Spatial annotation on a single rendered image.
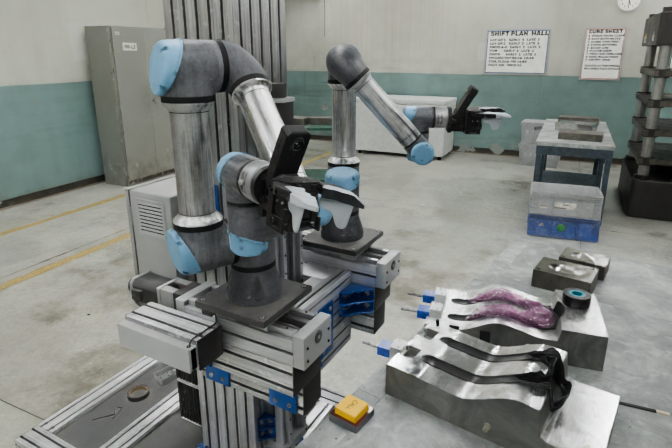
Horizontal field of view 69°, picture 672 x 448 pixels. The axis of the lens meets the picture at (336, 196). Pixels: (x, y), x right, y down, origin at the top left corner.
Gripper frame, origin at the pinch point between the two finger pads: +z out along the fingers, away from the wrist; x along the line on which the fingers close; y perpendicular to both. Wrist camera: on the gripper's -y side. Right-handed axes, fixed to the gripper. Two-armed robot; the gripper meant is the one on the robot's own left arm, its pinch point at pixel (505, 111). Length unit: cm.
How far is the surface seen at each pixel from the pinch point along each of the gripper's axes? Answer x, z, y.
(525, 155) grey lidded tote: -543, 197, 205
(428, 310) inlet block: 42, -28, 54
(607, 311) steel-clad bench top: 28, 36, 62
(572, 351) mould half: 59, 10, 53
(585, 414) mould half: 86, 2, 48
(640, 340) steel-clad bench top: 46, 37, 60
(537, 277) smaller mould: 11, 17, 61
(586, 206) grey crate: -236, 152, 146
